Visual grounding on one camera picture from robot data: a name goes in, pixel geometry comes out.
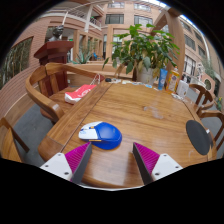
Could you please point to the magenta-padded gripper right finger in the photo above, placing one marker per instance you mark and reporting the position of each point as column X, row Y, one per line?
column 150, row 160

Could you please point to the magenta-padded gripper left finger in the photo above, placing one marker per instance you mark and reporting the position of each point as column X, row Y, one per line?
column 75, row 160

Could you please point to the blue and white computer mouse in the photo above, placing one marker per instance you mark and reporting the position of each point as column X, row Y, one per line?
column 105, row 136

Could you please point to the dark round mouse pad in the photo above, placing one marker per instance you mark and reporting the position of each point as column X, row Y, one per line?
column 197, row 137

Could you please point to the red and white bag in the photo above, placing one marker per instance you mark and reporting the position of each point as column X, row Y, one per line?
column 78, row 94

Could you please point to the blue tube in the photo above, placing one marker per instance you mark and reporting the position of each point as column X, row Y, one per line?
column 162, row 79

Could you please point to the yellow liquid bottle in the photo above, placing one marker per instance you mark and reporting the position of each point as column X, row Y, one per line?
column 173, row 81

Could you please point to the black key fob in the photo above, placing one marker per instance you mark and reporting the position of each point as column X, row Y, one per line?
column 108, row 80

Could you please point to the green potted plant, white pot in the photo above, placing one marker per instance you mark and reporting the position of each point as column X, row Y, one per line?
column 143, row 50

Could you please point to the dark bust statue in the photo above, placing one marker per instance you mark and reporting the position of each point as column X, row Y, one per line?
column 57, row 33

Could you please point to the white statue on pedestal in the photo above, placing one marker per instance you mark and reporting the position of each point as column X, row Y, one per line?
column 200, row 71

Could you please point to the dark red wooden pedestal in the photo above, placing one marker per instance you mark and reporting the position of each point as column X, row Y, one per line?
column 53, row 50

